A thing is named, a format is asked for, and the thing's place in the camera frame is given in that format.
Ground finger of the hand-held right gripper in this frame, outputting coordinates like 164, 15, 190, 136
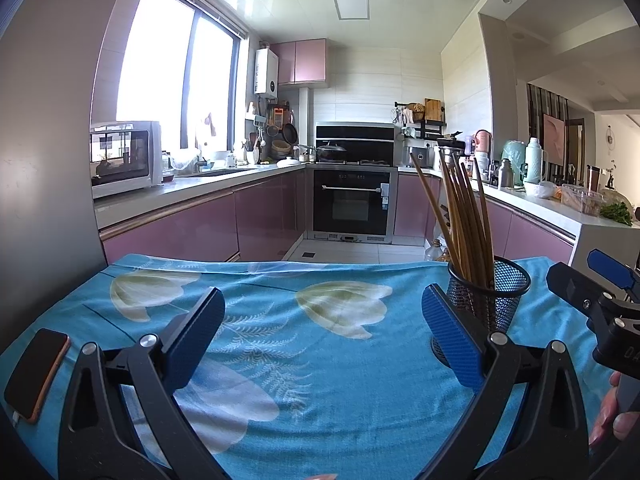
586, 248, 640, 291
546, 261, 640, 333

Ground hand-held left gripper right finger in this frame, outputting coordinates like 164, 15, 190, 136
421, 283, 591, 480

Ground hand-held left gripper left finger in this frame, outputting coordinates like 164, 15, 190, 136
57, 286, 226, 480

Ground black mesh holder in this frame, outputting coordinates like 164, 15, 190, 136
430, 255, 532, 366

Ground bundle of wooden chopsticks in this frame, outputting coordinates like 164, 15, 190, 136
409, 147, 498, 311

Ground person's right hand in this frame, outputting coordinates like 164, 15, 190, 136
589, 370, 640, 448

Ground green leafy vegetables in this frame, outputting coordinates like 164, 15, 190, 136
600, 201, 635, 226

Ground pink base cabinet run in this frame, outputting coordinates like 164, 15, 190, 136
100, 167, 313, 266
395, 172, 576, 266

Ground clear plastic container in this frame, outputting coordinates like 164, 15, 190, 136
561, 183, 603, 217

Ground blue floral tablecloth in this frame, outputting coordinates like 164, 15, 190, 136
0, 253, 616, 480

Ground mint green kettle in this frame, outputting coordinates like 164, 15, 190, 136
501, 141, 526, 186

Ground built-in black oven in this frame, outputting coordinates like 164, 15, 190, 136
312, 167, 398, 243

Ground black smartphone orange case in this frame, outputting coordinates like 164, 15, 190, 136
2, 328, 71, 425

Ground silver rice cooker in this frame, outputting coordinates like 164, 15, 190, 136
404, 142, 436, 168

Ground white microwave oven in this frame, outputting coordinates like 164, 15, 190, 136
90, 121, 163, 200

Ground black range hood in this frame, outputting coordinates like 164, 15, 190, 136
315, 122, 396, 165

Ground black wok with lid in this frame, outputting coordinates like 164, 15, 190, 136
316, 142, 348, 163

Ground grey refrigerator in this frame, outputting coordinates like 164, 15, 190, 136
0, 0, 108, 356

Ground kitchen window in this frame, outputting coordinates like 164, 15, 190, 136
115, 0, 248, 153

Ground white water heater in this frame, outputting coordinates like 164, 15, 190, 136
255, 49, 279, 97

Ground ceiling light panel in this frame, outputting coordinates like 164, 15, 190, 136
330, 0, 371, 21

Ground pink wall painting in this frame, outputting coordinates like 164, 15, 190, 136
542, 114, 566, 166

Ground black wall rack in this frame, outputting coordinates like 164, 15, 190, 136
394, 101, 447, 141

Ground pink wall cabinet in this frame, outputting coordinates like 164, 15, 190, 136
270, 38, 328, 86

